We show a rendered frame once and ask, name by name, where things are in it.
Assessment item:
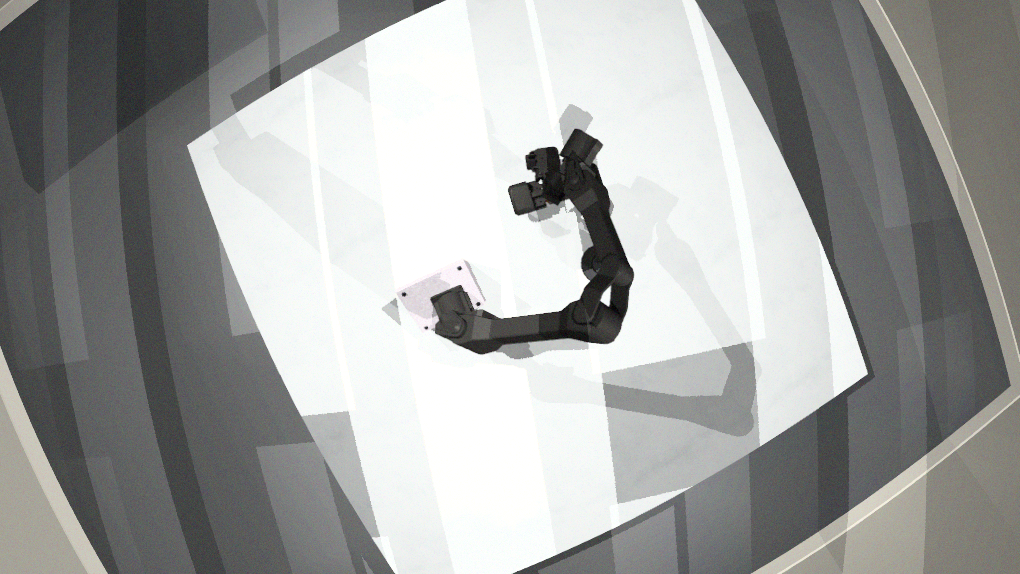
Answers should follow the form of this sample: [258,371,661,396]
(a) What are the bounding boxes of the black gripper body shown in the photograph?
[508,163,603,216]

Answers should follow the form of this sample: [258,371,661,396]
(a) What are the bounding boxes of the grey round pedestal with d-shaped shaft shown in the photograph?
[580,246,601,280]

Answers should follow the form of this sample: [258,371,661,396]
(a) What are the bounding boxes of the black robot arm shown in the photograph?
[430,129,635,355]

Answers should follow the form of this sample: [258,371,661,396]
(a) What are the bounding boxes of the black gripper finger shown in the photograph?
[527,181,547,211]

